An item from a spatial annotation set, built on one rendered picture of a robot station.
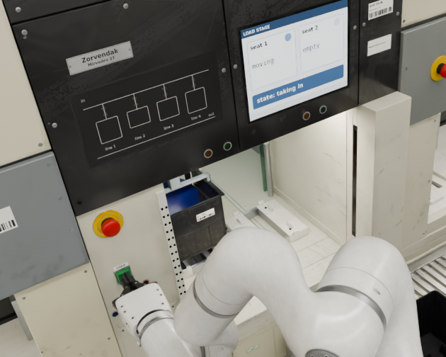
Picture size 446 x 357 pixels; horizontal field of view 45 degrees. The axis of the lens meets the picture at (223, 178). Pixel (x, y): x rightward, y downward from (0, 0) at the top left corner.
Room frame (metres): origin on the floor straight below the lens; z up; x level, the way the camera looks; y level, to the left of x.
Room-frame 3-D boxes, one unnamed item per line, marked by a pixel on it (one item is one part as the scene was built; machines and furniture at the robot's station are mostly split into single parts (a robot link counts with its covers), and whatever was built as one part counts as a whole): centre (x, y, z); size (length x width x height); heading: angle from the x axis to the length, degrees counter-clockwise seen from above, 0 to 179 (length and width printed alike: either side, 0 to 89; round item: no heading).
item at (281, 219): (1.45, -0.12, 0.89); 0.22 x 0.21 x 0.04; 25
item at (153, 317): (0.77, 0.18, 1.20); 0.09 x 0.03 x 0.08; 115
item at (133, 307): (0.83, 0.20, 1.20); 0.11 x 0.10 x 0.07; 25
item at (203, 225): (1.39, 0.15, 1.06); 0.24 x 0.20 x 0.32; 115
